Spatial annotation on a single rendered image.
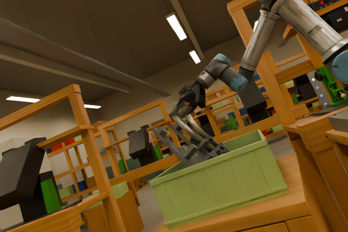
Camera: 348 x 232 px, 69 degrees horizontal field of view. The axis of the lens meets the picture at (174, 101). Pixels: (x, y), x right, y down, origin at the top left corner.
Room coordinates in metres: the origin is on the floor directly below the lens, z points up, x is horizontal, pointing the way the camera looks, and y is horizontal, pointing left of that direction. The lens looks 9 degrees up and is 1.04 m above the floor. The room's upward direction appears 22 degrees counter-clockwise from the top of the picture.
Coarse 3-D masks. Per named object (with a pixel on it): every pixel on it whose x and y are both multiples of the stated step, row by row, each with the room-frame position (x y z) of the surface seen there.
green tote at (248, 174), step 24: (240, 144) 1.41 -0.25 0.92; (264, 144) 0.79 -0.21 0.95; (192, 168) 0.85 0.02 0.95; (216, 168) 0.84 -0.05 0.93; (240, 168) 0.82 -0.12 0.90; (264, 168) 0.80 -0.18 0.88; (168, 192) 0.88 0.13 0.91; (192, 192) 0.86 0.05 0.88; (216, 192) 0.84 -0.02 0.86; (240, 192) 0.83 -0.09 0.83; (264, 192) 0.81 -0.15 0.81; (168, 216) 0.89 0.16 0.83; (192, 216) 0.87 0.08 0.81
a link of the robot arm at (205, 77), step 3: (201, 72) 1.12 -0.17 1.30; (204, 72) 1.13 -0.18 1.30; (201, 75) 1.13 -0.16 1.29; (204, 75) 1.12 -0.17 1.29; (207, 75) 1.11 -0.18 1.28; (201, 78) 1.12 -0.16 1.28; (204, 78) 1.12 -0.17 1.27; (207, 78) 1.12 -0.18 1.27; (210, 78) 1.12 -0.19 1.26; (204, 81) 1.12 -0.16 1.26; (207, 81) 1.12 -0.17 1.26; (210, 81) 1.13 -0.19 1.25; (213, 81) 1.14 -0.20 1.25; (207, 84) 1.13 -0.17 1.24; (210, 84) 1.14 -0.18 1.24
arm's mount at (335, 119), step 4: (340, 112) 1.12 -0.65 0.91; (344, 112) 1.08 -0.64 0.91; (332, 116) 1.11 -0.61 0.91; (336, 116) 1.07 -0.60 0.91; (340, 116) 1.03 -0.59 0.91; (344, 116) 1.00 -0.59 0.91; (332, 120) 1.10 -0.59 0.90; (336, 120) 1.05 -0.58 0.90; (340, 120) 1.00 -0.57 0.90; (344, 120) 0.96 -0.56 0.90; (332, 124) 1.13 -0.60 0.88; (336, 124) 1.08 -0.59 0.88; (340, 124) 1.03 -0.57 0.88; (344, 124) 0.98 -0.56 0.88; (336, 128) 1.10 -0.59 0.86; (340, 128) 1.05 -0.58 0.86; (344, 128) 1.00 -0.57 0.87
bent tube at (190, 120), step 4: (188, 116) 1.31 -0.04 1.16; (188, 120) 1.29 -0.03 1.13; (192, 120) 1.28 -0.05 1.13; (192, 124) 1.27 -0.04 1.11; (196, 124) 1.27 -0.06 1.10; (196, 128) 1.27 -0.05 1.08; (200, 128) 1.27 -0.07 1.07; (200, 132) 1.27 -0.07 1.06; (204, 132) 1.28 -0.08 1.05; (204, 136) 1.28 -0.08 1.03; (212, 144) 1.35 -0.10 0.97; (216, 144) 1.36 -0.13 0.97
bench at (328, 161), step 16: (288, 128) 1.76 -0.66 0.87; (304, 160) 1.90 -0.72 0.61; (320, 160) 1.32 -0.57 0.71; (336, 160) 1.31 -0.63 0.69; (320, 176) 1.89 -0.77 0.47; (336, 176) 1.31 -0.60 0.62; (320, 192) 1.90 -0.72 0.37; (336, 192) 1.32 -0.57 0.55; (336, 208) 1.89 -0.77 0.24; (336, 224) 1.90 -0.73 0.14
